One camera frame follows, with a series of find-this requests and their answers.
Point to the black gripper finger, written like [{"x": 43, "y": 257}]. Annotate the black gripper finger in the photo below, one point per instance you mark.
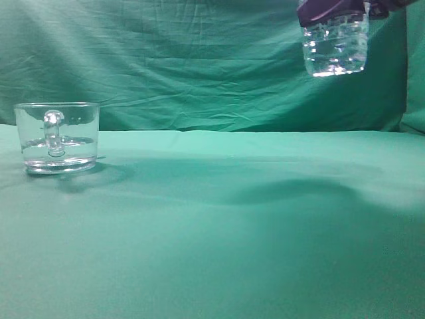
[{"x": 314, "y": 12}]

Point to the clear glass mug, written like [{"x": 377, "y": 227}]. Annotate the clear glass mug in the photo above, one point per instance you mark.
[{"x": 58, "y": 137}]

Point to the clear plastic water bottle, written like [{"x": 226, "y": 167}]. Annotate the clear plastic water bottle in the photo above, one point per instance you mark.
[{"x": 338, "y": 46}]

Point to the green table cloth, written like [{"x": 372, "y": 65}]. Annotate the green table cloth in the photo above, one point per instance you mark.
[{"x": 218, "y": 225}]

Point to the green cloth backdrop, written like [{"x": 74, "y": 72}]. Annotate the green cloth backdrop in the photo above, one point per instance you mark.
[{"x": 230, "y": 66}]

